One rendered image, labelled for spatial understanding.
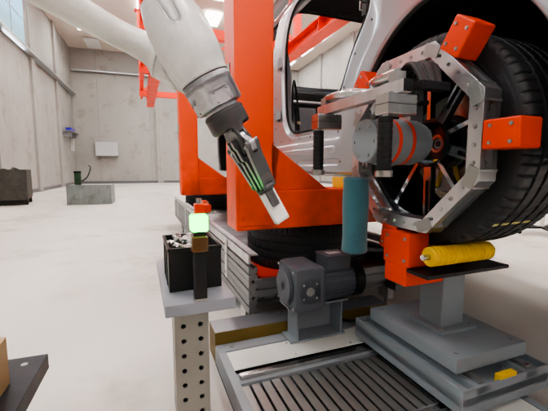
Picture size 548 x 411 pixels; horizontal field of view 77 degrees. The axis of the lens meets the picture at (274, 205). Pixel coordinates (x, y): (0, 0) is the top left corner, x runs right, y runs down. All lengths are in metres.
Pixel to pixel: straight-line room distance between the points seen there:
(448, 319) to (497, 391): 0.24
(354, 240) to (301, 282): 0.25
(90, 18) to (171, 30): 0.21
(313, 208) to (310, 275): 0.33
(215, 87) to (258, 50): 0.84
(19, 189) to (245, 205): 7.69
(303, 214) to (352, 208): 0.35
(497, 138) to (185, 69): 0.70
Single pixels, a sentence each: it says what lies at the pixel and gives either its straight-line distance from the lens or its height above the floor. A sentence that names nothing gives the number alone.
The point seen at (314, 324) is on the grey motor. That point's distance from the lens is 1.58.
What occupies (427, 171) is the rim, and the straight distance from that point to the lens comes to 1.23.
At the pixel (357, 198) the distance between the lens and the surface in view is 1.16.
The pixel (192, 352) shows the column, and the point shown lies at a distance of 1.15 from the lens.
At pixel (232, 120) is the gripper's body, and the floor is 0.85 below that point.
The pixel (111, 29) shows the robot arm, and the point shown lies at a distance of 0.80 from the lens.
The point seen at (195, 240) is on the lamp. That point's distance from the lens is 0.83.
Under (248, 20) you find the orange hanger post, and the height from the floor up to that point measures 1.32.
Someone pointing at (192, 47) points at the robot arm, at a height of 0.96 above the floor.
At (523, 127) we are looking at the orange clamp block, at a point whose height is 0.86.
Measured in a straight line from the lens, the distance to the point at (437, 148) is 1.28.
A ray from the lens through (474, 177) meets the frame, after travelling 0.98.
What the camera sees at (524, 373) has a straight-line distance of 1.35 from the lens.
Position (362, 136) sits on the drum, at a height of 0.86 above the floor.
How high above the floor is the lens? 0.77
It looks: 6 degrees down
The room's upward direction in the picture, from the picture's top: straight up
